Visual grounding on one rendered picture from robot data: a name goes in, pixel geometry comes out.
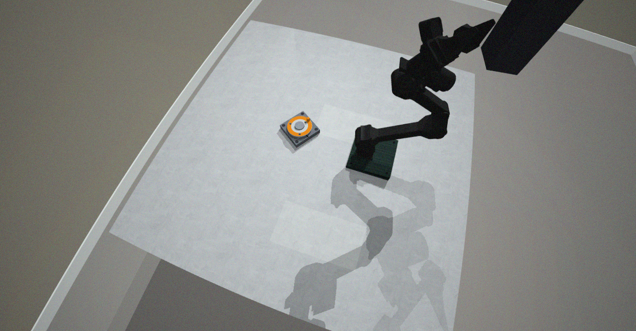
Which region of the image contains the orange round plate with holes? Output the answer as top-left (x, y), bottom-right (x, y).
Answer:
top-left (287, 116), bottom-right (312, 137)

